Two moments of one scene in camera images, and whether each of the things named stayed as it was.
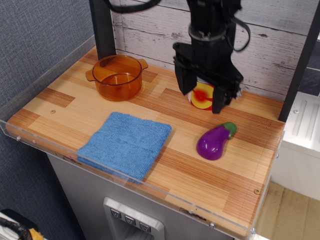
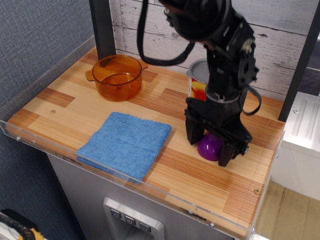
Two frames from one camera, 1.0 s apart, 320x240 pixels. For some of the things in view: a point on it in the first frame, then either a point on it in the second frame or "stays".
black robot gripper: (210, 61) -> (223, 120)
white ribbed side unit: (297, 162) stays
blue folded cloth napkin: (125, 145) stays
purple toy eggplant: (210, 144) stays
